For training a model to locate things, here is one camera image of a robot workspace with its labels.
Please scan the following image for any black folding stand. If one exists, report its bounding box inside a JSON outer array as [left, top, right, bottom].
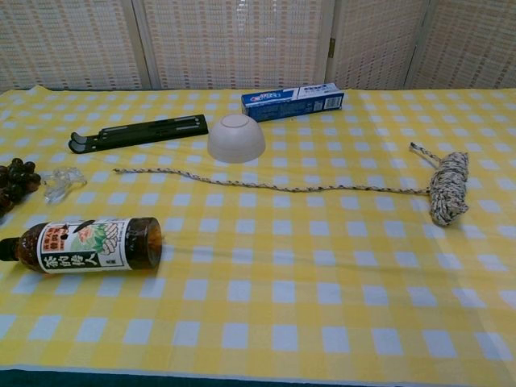
[[69, 114, 210, 156]]

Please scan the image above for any speckled white braided rope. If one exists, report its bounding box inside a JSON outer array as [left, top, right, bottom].
[[112, 140, 471, 227]]

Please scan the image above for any brown tea bottle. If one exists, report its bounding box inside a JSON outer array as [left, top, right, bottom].
[[0, 216, 164, 276]]

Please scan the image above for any yellow white checked tablecloth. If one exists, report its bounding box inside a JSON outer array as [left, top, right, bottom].
[[0, 85, 516, 372]]

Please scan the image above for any woven folding screen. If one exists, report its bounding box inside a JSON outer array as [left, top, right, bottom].
[[0, 0, 516, 93]]

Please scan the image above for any upturned white bowl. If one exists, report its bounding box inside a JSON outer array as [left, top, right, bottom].
[[206, 113, 268, 164]]

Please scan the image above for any blue toothpaste box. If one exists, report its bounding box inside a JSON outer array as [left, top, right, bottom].
[[240, 81, 346, 123]]

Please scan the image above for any dark grape bunch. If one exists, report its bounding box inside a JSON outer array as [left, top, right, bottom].
[[0, 157, 43, 221]]

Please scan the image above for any clear plastic hair clip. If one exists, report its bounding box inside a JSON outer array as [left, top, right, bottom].
[[40, 165, 89, 205]]

